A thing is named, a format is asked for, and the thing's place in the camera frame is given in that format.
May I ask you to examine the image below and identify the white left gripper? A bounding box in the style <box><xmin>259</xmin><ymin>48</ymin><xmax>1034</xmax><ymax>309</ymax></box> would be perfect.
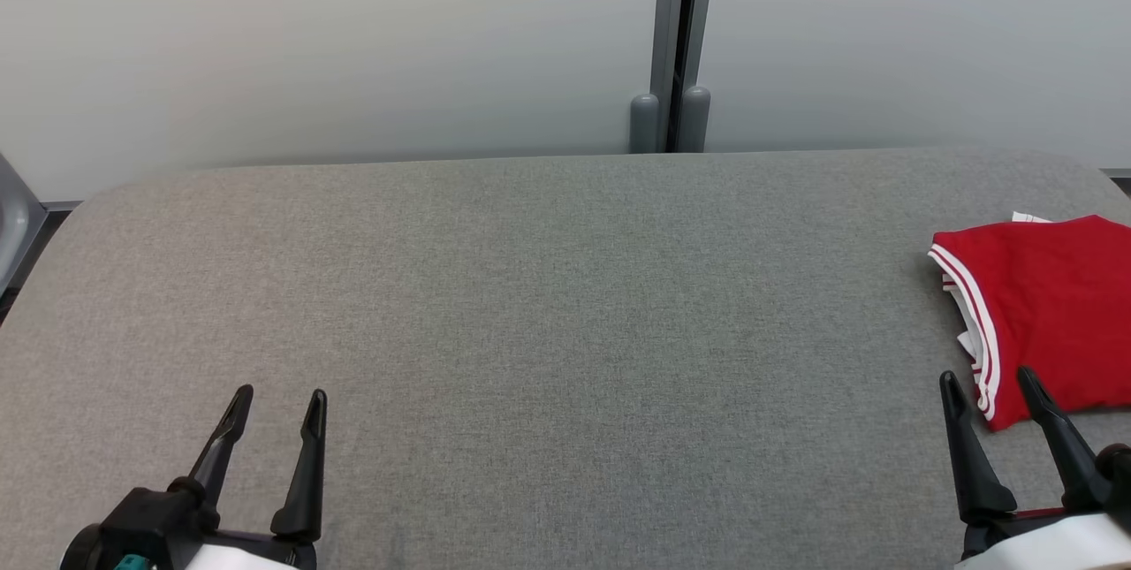
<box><xmin>166</xmin><ymin>384</ymin><xmax>329</xmax><ymax>570</ymax></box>

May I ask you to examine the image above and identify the grey fabric sofa cushion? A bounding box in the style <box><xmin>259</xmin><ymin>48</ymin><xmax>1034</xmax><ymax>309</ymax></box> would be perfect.
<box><xmin>0</xmin><ymin>146</ymin><xmax>1131</xmax><ymax>570</ymax></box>

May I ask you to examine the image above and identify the grey metal partition post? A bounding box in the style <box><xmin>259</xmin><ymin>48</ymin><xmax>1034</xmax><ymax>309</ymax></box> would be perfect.
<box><xmin>628</xmin><ymin>0</ymin><xmax>720</xmax><ymax>155</ymax></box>

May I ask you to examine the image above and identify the red and white basketball jersey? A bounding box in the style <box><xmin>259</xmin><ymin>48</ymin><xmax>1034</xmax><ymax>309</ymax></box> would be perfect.
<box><xmin>925</xmin><ymin>211</ymin><xmax>1131</xmax><ymax>432</ymax></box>

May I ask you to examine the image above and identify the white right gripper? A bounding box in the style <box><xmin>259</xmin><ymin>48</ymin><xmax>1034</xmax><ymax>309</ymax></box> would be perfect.
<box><xmin>938</xmin><ymin>364</ymin><xmax>1131</xmax><ymax>570</ymax></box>

